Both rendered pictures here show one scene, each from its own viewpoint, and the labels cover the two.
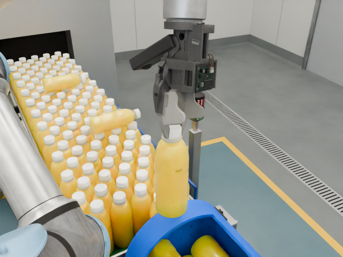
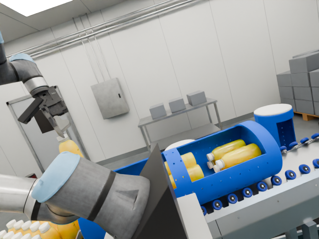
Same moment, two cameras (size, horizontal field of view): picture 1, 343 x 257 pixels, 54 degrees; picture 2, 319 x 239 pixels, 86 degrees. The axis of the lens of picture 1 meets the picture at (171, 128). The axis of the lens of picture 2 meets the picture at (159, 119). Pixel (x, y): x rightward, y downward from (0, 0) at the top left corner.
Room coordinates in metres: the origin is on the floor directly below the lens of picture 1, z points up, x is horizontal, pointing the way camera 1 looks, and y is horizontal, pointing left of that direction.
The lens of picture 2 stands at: (-0.11, 0.46, 1.55)
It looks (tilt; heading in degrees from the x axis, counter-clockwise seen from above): 12 degrees down; 296
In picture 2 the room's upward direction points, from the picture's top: 18 degrees counter-clockwise
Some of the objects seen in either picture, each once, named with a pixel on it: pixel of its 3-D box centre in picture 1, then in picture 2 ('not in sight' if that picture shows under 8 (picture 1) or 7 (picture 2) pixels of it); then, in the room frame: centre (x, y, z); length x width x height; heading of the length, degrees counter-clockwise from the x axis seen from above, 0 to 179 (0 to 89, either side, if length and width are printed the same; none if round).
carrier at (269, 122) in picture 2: not in sight; (280, 155); (-0.35, -1.22, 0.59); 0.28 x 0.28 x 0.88
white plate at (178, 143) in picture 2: not in sight; (181, 148); (0.35, -0.70, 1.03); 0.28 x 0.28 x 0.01
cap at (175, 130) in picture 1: (171, 131); (62, 137); (0.56, 0.00, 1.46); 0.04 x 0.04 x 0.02
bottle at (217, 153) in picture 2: not in sight; (227, 150); (0.00, -0.42, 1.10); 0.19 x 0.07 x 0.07; 31
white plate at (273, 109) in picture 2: not in sight; (271, 109); (-0.35, -1.22, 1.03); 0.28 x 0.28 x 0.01
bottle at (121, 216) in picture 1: (121, 220); not in sight; (0.77, 0.16, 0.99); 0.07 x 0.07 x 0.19
